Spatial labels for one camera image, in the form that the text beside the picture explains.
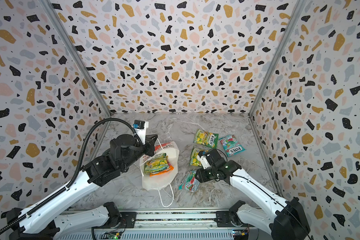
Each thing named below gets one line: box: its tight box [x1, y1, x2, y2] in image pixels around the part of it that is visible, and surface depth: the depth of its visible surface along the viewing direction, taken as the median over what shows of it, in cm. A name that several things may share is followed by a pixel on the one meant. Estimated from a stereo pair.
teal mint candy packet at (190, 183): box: [178, 170, 201, 192], surface depth 81 cm
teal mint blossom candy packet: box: [218, 134, 247, 157], surface depth 102 cm
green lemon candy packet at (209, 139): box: [193, 129, 219, 149], surface depth 106 cm
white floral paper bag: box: [139, 141, 180, 190], surface depth 83 cm
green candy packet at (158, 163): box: [144, 153, 170, 174], surface depth 85 cm
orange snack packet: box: [149, 160, 174, 177], surface depth 84 cm
